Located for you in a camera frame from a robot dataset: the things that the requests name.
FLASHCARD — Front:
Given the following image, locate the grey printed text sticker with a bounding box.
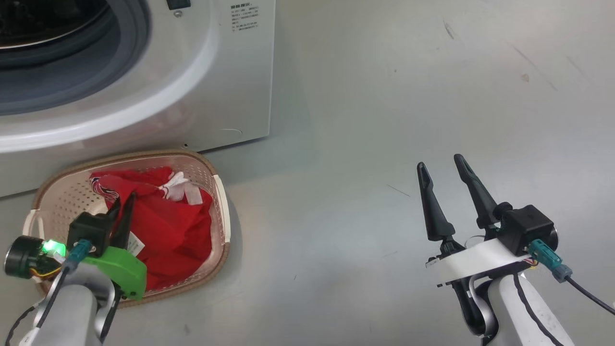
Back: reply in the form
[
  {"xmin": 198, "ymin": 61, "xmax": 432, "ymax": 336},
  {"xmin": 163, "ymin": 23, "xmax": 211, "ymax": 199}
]
[{"xmin": 230, "ymin": 4, "xmax": 260, "ymax": 32}]

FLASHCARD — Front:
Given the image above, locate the white front-load washing machine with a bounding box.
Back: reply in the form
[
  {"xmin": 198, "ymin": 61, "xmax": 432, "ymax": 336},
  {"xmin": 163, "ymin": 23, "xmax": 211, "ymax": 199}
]
[{"xmin": 0, "ymin": 0, "xmax": 277, "ymax": 198}]

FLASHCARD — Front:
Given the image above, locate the cream basket with brown rim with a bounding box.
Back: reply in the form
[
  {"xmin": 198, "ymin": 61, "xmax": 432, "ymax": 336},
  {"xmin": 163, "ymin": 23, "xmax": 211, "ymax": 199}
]
[{"xmin": 23, "ymin": 150, "xmax": 233, "ymax": 309}]

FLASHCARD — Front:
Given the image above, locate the red and white garment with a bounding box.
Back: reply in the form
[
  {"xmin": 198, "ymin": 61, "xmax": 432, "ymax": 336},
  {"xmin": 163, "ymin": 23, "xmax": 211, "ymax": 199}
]
[{"xmin": 89, "ymin": 167, "xmax": 215, "ymax": 292}]

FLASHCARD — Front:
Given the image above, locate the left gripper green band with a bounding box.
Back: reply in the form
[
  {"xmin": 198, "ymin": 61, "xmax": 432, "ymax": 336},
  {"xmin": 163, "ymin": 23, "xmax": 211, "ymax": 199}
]
[{"xmin": 4, "ymin": 192, "xmax": 147, "ymax": 301}]

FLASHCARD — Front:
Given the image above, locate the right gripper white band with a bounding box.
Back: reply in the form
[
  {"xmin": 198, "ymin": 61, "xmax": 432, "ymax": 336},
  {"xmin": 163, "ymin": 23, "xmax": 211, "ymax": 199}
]
[{"xmin": 417, "ymin": 154, "xmax": 559, "ymax": 335}]

